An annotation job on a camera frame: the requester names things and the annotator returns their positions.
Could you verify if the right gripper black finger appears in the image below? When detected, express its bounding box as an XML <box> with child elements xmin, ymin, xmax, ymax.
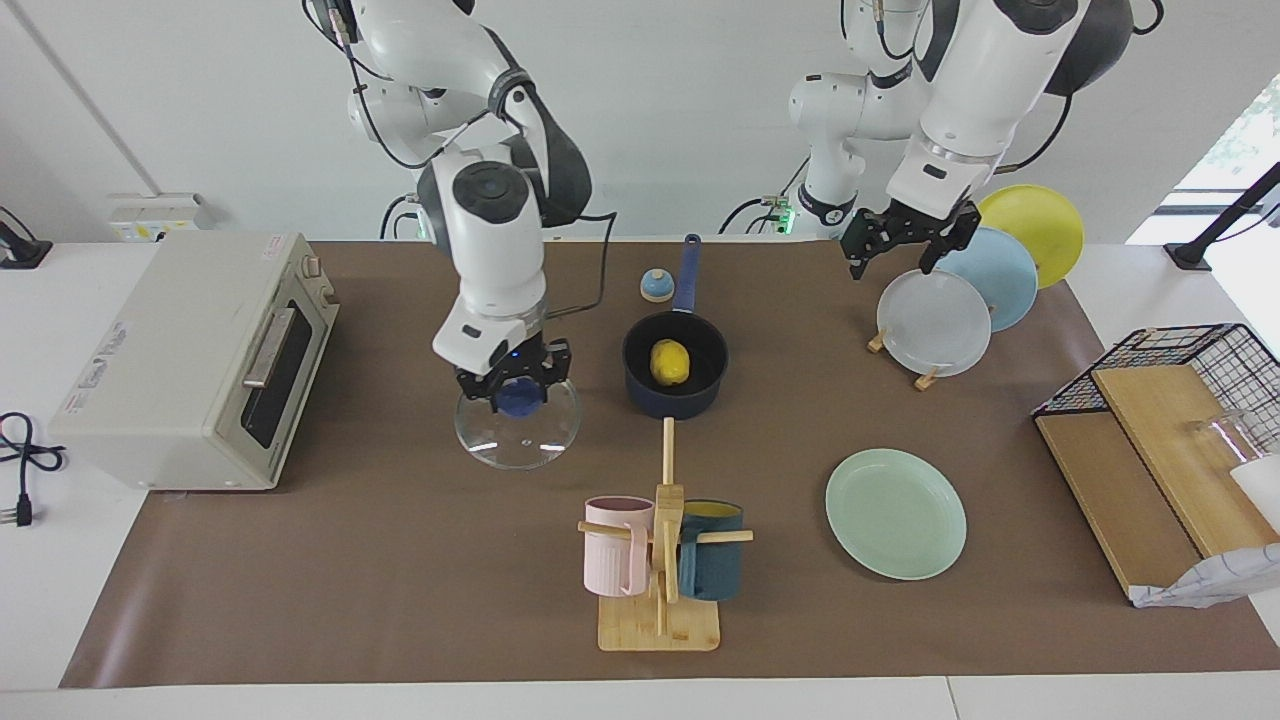
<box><xmin>538</xmin><ymin>338</ymin><xmax>573</xmax><ymax>403</ymax></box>
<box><xmin>456</xmin><ymin>372</ymin><xmax>501</xmax><ymax>414</ymax></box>

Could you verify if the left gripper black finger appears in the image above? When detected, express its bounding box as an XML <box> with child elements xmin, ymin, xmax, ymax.
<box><xmin>920</xmin><ymin>203</ymin><xmax>981</xmax><ymax>274</ymax></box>
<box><xmin>840</xmin><ymin>215</ymin><xmax>881</xmax><ymax>281</ymax></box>

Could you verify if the glass lid blue knob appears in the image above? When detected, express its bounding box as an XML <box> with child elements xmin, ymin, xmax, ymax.
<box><xmin>454</xmin><ymin>375</ymin><xmax>582</xmax><ymax>471</ymax></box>

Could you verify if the yellow lemon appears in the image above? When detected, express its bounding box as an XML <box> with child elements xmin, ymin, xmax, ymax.
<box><xmin>650</xmin><ymin>339</ymin><xmax>692</xmax><ymax>388</ymax></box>

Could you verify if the light blue plate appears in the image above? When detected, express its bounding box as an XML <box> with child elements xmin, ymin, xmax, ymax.
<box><xmin>935</xmin><ymin>227</ymin><xmax>1040</xmax><ymax>333</ymax></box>

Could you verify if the yellow plate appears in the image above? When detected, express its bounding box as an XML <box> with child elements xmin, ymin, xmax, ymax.
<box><xmin>977</xmin><ymin>184</ymin><xmax>1085</xmax><ymax>291</ymax></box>

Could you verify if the grey plate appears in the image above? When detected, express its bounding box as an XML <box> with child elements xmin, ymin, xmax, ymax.
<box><xmin>877</xmin><ymin>268</ymin><xmax>993</xmax><ymax>379</ymax></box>

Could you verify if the wooden plate rack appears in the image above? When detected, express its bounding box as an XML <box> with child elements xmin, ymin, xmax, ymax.
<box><xmin>867</xmin><ymin>325</ymin><xmax>946</xmax><ymax>391</ymax></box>

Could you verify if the green plate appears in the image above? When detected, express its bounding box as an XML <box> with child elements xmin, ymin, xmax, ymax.
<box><xmin>825</xmin><ymin>448</ymin><xmax>968</xmax><ymax>581</ymax></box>

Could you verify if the brown table mat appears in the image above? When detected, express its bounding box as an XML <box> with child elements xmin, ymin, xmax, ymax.
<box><xmin>60</xmin><ymin>240</ymin><xmax>1280</xmax><ymax>689</ymax></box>

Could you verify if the pink ribbed mug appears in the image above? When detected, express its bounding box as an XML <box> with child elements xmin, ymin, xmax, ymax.
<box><xmin>584</xmin><ymin>496</ymin><xmax>656</xmax><ymax>598</ymax></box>

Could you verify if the dark teal mug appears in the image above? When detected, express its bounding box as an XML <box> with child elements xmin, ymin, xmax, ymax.
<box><xmin>678</xmin><ymin>500</ymin><xmax>746</xmax><ymax>602</ymax></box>

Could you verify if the wooden mug tree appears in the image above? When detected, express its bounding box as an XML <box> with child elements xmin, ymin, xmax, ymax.
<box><xmin>577</xmin><ymin>418</ymin><xmax>754</xmax><ymax>653</ymax></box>

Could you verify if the light wooden board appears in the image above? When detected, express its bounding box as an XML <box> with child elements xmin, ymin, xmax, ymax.
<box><xmin>1090</xmin><ymin>364</ymin><xmax>1280</xmax><ymax>559</ymax></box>

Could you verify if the beige toaster oven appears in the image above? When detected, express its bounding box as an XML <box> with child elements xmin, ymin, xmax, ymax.
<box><xmin>48</xmin><ymin>232</ymin><xmax>341</xmax><ymax>491</ymax></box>

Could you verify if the dark wooden board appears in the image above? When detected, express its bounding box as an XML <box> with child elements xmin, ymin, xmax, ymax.
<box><xmin>1035</xmin><ymin>410</ymin><xmax>1201</xmax><ymax>601</ymax></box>

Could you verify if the clear glass cup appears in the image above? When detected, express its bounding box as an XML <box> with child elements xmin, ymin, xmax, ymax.
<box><xmin>1185</xmin><ymin>410</ymin><xmax>1269</xmax><ymax>473</ymax></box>

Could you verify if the white power socket box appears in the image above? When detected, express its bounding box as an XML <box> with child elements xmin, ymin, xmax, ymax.
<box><xmin>108</xmin><ymin>193</ymin><xmax>216</xmax><ymax>243</ymax></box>

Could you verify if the white cup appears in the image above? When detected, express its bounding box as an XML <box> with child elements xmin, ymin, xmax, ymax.
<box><xmin>1230</xmin><ymin>455</ymin><xmax>1280</xmax><ymax>531</ymax></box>

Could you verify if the white grid-patterned cloth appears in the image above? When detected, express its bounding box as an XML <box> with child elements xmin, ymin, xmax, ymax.
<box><xmin>1130</xmin><ymin>543</ymin><xmax>1280</xmax><ymax>609</ymax></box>

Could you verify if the black table clamp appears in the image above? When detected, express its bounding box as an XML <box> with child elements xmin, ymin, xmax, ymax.
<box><xmin>0</xmin><ymin>205</ymin><xmax>53</xmax><ymax>269</ymax></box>

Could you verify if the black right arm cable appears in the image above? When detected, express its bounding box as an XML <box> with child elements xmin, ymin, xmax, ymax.
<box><xmin>540</xmin><ymin>208</ymin><xmax>618</xmax><ymax>323</ymax></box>

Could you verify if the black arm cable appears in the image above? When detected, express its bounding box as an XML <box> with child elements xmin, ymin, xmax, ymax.
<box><xmin>995</xmin><ymin>90</ymin><xmax>1076</xmax><ymax>176</ymax></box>
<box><xmin>540</xmin><ymin>208</ymin><xmax>618</xmax><ymax>323</ymax></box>

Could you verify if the black base cable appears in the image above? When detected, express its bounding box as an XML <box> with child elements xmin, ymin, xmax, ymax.
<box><xmin>380</xmin><ymin>193</ymin><xmax>421</xmax><ymax>241</ymax></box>
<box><xmin>718</xmin><ymin>155</ymin><xmax>813</xmax><ymax>236</ymax></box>

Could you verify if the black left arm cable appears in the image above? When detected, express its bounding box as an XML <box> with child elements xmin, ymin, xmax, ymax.
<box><xmin>995</xmin><ymin>90</ymin><xmax>1076</xmax><ymax>176</ymax></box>

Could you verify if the dark blue pot purple handle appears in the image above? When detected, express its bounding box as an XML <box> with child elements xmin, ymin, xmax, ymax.
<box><xmin>622</xmin><ymin>234</ymin><xmax>731</xmax><ymax>421</ymax></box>

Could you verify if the black camera stand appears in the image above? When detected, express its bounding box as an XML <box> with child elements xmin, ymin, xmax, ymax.
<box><xmin>1163</xmin><ymin>162</ymin><xmax>1280</xmax><ymax>273</ymax></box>

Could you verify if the black wire basket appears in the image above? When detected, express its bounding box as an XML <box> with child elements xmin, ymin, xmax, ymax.
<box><xmin>1032</xmin><ymin>323</ymin><xmax>1280</xmax><ymax>461</ymax></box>

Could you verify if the black power cord with plug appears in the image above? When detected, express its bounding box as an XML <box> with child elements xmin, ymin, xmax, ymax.
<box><xmin>0</xmin><ymin>412</ymin><xmax>69</xmax><ymax>529</ymax></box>

